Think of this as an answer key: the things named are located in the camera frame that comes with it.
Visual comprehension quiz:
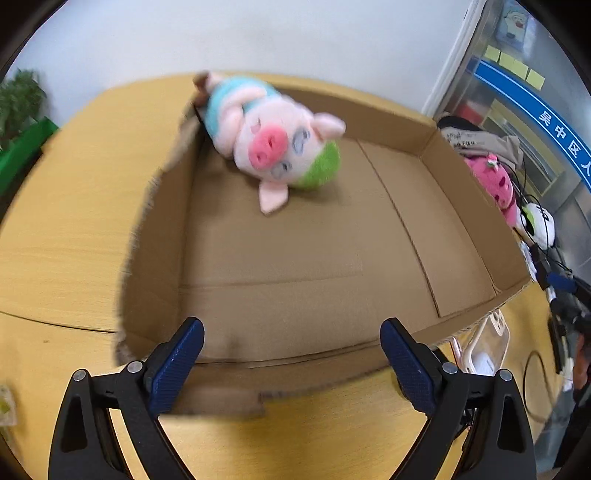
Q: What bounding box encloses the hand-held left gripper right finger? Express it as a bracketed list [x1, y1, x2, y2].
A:
[379, 316, 539, 480]

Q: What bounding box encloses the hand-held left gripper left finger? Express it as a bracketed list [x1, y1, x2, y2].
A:
[48, 316, 205, 480]

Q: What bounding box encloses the white phone case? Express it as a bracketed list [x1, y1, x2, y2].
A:
[450, 307, 511, 374]

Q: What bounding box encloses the brown cardboard box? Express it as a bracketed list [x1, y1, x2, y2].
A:
[113, 74, 532, 418]

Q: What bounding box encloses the pink pig plush toy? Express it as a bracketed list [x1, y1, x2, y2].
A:
[193, 71, 347, 215]

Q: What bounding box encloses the green plastic container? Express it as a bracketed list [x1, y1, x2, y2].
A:
[0, 117, 58, 195]

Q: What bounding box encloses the black device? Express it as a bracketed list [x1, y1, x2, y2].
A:
[531, 244, 591, 374]

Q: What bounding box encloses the pink strawberry plush toy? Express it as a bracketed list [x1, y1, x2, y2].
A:
[464, 154, 520, 229]

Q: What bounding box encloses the beige printed cloth bag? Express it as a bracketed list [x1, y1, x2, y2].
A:
[436, 115, 525, 169]

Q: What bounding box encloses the blue sign banner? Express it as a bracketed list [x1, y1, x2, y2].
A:
[475, 58, 591, 190]

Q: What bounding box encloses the green potted plant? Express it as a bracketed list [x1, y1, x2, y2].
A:
[0, 69, 47, 148]

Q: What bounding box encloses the cartoon poster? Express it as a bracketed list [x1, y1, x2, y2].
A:
[496, 0, 536, 49]

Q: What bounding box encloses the black cable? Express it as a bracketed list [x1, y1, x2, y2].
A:
[524, 351, 559, 421]

